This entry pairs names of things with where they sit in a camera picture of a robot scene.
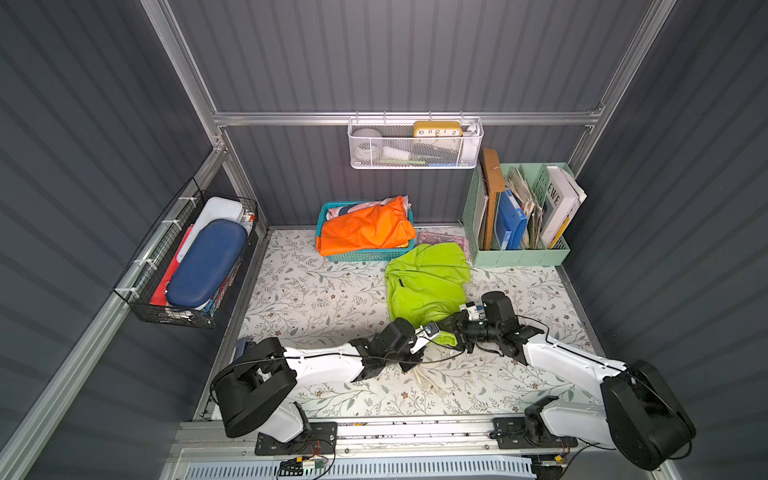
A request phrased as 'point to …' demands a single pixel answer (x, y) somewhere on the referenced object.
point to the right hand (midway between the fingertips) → (440, 328)
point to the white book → (561, 206)
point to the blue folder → (511, 222)
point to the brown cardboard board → (494, 183)
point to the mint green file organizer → (528, 182)
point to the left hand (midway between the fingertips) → (425, 346)
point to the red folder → (159, 297)
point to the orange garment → (368, 228)
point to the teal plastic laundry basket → (377, 254)
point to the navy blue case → (207, 261)
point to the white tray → (214, 210)
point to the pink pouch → (433, 238)
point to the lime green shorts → (427, 282)
